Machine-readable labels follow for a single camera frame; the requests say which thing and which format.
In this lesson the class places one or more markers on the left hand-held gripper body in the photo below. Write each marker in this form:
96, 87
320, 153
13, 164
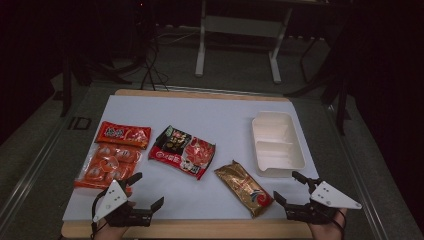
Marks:
111, 200

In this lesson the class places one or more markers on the white table mat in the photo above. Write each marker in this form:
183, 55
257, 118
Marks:
206, 116

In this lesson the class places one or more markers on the red orange snack packet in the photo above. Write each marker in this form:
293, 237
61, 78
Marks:
123, 135

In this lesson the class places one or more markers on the person's right hand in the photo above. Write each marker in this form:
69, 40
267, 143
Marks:
328, 231

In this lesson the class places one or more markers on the red and black food packet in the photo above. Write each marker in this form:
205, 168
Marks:
183, 151

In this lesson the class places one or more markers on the clear bag of orange snacks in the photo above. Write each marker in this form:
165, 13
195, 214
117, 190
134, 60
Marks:
106, 165

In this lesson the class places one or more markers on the white metal stand frame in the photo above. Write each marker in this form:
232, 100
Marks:
241, 26

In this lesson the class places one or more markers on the gold snack packet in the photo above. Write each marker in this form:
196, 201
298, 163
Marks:
245, 188

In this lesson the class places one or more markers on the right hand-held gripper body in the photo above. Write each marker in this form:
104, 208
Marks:
330, 197

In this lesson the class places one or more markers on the person's left hand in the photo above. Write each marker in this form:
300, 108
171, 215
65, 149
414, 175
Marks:
113, 233

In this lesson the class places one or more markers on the white compartment tray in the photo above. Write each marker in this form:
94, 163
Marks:
278, 143

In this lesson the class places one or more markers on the black stand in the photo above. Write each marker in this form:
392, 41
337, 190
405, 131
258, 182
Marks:
68, 83
340, 100

